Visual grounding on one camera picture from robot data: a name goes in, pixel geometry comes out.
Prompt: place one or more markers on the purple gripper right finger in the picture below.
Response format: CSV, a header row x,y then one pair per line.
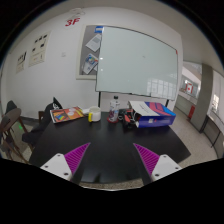
x,y
157,166

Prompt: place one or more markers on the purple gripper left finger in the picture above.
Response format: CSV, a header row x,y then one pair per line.
x,y
66,165

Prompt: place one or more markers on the clear plastic water bottle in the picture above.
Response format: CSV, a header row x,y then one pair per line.
x,y
114,108

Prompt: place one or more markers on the blue red cardboard box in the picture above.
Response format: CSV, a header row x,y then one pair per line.
x,y
151,114

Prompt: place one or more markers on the colourful book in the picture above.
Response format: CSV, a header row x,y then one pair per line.
x,y
63,115

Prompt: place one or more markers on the red black tool pile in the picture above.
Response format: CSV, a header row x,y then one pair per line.
x,y
126,117

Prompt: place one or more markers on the red round coaster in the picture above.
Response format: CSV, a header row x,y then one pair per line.
x,y
112,121

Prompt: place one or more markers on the black side table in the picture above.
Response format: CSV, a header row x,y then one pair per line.
x,y
214,135

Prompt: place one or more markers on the brown wooden chair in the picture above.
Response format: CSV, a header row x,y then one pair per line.
x,y
6,124

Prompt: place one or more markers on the large whiteboard on stand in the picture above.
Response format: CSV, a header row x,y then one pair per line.
x,y
134,63

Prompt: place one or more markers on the grey notice board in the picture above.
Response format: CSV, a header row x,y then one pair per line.
x,y
88,53

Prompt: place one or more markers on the white mug yellow handle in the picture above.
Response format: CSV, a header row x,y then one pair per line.
x,y
94,114

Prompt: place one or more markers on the small white wall poster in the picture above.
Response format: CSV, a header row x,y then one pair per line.
x,y
21,62

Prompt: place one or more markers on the red 3F wall sign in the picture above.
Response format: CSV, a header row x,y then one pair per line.
x,y
72,22

